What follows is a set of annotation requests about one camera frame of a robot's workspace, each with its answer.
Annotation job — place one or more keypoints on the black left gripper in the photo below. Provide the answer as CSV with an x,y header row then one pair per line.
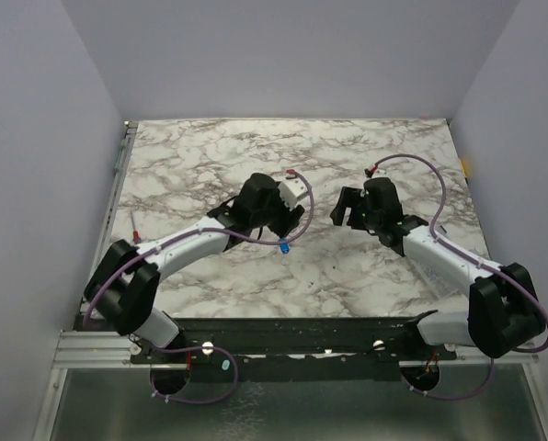
x,y
289,219

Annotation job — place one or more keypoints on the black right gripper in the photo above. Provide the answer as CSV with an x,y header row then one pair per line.
x,y
352,205

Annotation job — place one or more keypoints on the blue capped key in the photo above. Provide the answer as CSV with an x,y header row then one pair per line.
x,y
284,246

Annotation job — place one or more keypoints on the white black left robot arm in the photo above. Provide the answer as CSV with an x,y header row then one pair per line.
x,y
123,286

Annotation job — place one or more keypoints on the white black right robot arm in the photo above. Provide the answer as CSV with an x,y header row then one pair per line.
x,y
502,312

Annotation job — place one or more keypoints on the clear plastic storage box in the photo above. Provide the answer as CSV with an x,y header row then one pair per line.
x,y
440,287

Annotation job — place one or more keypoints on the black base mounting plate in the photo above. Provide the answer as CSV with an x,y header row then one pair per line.
x,y
292,350

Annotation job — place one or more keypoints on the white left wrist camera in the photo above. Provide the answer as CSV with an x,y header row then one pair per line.
x,y
292,192

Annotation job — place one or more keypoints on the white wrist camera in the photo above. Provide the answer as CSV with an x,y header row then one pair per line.
x,y
374,172
292,192

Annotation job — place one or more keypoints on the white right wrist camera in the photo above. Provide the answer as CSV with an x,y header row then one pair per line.
x,y
374,172

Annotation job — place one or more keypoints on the blue red handled screwdriver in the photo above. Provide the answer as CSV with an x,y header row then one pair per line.
x,y
135,233

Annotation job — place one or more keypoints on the left side metal rail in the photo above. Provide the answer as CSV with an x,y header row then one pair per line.
x,y
118,175

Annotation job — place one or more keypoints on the aluminium extrusion rail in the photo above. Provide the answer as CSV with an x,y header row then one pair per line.
x,y
92,350

